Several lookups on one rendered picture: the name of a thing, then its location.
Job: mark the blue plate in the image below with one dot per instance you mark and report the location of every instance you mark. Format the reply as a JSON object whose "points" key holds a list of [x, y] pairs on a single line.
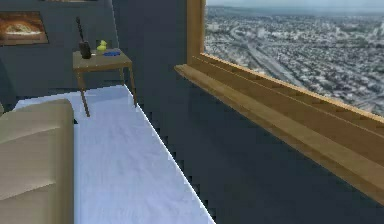
{"points": [[111, 53]]}

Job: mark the brown side table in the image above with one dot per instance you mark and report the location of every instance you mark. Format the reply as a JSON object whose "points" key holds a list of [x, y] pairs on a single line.
{"points": [[100, 62]]}

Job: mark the yellow green small object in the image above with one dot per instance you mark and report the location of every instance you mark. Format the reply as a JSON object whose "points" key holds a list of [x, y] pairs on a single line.
{"points": [[101, 46]]}

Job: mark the wooden framed window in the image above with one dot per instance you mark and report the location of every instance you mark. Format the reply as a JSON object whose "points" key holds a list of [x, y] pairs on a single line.
{"points": [[293, 56]]}

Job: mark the black vase with stick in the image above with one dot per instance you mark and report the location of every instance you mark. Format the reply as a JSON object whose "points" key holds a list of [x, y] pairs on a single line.
{"points": [[85, 49]]}

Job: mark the beige sofa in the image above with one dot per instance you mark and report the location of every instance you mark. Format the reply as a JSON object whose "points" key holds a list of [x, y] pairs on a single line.
{"points": [[33, 160]]}

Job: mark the framed orange picture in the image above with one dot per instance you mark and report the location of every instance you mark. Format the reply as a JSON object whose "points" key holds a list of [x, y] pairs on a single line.
{"points": [[21, 28]]}

